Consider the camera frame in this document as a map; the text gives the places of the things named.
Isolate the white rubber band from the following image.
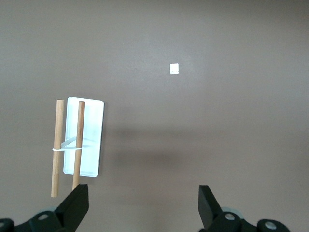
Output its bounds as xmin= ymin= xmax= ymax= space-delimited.
xmin=52 ymin=136 xmax=83 ymax=152

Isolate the wooden stick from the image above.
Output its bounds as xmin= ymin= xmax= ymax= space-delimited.
xmin=72 ymin=101 xmax=86 ymax=191
xmin=51 ymin=99 xmax=65 ymax=198

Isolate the white rectangular tray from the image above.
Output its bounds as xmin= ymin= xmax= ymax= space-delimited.
xmin=63 ymin=96 xmax=105 ymax=178

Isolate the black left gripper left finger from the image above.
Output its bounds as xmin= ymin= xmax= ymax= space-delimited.
xmin=30 ymin=184 xmax=89 ymax=232

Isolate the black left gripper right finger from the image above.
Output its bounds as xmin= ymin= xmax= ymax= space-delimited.
xmin=198 ymin=185 xmax=256 ymax=232

